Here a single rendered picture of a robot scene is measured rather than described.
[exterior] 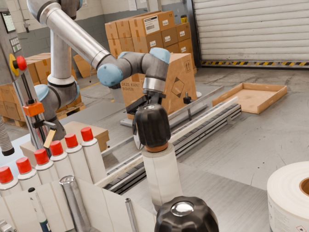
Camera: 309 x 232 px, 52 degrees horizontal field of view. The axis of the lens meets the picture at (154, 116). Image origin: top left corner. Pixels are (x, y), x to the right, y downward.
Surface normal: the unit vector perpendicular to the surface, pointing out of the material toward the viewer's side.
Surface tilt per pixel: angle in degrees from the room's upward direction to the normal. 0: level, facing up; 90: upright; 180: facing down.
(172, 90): 90
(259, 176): 0
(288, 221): 90
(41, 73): 91
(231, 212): 0
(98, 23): 90
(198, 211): 11
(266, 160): 0
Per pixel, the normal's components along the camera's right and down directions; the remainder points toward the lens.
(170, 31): 0.74, 0.07
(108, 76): -0.48, 0.40
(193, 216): -0.09, -0.87
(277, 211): -0.95, 0.25
